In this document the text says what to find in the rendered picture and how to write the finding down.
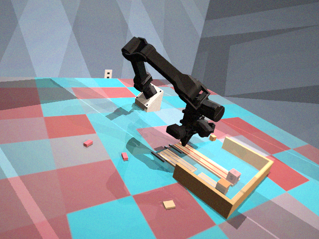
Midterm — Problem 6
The small orange-brown cube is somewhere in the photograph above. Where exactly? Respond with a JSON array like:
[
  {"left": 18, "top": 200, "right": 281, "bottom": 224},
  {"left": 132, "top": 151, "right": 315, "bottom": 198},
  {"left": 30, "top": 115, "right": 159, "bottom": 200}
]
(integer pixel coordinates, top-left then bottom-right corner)
[{"left": 209, "top": 135, "right": 217, "bottom": 141}]

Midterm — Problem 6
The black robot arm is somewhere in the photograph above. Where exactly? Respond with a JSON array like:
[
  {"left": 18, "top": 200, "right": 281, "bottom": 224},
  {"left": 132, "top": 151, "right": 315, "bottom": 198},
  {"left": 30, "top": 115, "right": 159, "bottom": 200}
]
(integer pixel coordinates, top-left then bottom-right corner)
[{"left": 121, "top": 37, "right": 225, "bottom": 138}]

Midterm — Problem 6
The small pink block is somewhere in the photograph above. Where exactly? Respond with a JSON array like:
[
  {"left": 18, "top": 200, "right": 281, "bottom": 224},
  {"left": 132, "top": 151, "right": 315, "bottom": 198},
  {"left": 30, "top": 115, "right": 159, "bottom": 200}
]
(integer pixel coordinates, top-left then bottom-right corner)
[
  {"left": 83, "top": 140, "right": 93, "bottom": 147},
  {"left": 121, "top": 152, "right": 128, "bottom": 161}
]

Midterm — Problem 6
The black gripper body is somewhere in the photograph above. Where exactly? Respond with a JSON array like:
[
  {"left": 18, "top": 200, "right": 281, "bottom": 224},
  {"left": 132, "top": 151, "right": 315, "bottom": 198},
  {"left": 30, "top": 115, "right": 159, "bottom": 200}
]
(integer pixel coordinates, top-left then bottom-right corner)
[{"left": 166, "top": 108, "right": 203, "bottom": 140}]

